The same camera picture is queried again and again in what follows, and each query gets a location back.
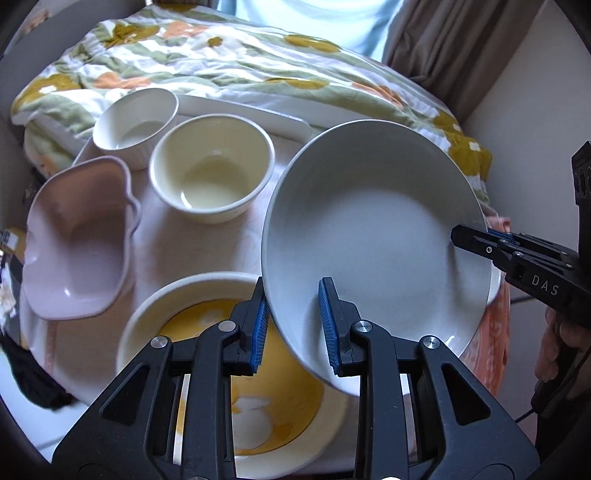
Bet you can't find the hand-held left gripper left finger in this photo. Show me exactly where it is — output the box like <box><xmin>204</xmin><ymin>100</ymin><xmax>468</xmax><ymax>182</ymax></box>
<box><xmin>51</xmin><ymin>276</ymin><xmax>271</xmax><ymax>480</ymax></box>

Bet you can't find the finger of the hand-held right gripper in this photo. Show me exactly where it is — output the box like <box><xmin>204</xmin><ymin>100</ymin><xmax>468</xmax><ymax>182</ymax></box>
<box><xmin>450</xmin><ymin>224</ymin><xmax>519</xmax><ymax>274</ymax></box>
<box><xmin>488</xmin><ymin>228</ymin><xmax>579</xmax><ymax>267</ymax></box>

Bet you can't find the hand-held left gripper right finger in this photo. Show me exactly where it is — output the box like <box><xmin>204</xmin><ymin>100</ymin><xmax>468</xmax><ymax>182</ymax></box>
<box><xmin>318</xmin><ymin>277</ymin><xmax>542</xmax><ymax>480</ymax></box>

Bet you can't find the yellow printed cream plate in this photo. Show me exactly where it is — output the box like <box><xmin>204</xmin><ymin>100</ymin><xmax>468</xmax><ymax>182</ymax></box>
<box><xmin>115</xmin><ymin>272</ymin><xmax>350</xmax><ymax>476</ymax></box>

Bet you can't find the large grey plate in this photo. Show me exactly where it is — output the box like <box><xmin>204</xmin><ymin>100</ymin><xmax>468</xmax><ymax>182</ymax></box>
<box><xmin>261</xmin><ymin>119</ymin><xmax>502</xmax><ymax>398</ymax></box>

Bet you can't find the cream round bowl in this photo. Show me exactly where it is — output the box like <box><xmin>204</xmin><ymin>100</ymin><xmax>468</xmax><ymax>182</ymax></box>
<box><xmin>149</xmin><ymin>115</ymin><xmax>276</xmax><ymax>225</ymax></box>

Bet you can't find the pink heart-shaped bowl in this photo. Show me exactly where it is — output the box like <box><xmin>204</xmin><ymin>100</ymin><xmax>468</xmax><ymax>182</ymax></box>
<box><xmin>21</xmin><ymin>156</ymin><xmax>143</xmax><ymax>320</ymax></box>

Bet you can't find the white ribbed bowl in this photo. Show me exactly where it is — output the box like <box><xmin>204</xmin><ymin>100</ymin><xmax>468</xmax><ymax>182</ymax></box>
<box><xmin>92</xmin><ymin>88</ymin><xmax>180</xmax><ymax>171</ymax></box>

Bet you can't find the person's right hand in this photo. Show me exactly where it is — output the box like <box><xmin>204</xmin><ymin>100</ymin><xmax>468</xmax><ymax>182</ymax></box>
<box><xmin>534</xmin><ymin>307</ymin><xmax>576</xmax><ymax>385</ymax></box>

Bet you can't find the beige curtain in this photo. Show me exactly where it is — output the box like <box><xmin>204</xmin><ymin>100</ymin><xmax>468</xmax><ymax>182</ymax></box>
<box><xmin>383</xmin><ymin>0</ymin><xmax>550</xmax><ymax>121</ymax></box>

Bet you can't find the white rectangular tray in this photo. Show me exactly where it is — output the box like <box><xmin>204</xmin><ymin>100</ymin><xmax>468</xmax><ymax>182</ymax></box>
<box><xmin>71</xmin><ymin>92</ymin><xmax>314</xmax><ymax>169</ymax></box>

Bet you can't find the black cloth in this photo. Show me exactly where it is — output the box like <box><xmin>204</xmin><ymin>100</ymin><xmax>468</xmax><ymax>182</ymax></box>
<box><xmin>0</xmin><ymin>332</ymin><xmax>75</xmax><ymax>411</ymax></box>

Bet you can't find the light blue curtain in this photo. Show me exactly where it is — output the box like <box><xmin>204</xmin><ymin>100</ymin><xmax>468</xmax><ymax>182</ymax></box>
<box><xmin>217</xmin><ymin>0</ymin><xmax>403</xmax><ymax>58</ymax></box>

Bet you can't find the floral green yellow blanket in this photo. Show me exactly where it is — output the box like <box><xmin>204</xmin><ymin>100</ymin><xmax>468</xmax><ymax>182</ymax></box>
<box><xmin>10</xmin><ymin>4</ymin><xmax>495</xmax><ymax>208</ymax></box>

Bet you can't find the black cable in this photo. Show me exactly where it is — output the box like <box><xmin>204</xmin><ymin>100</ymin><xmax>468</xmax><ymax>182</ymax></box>
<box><xmin>513</xmin><ymin>397</ymin><xmax>543</xmax><ymax>422</ymax></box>

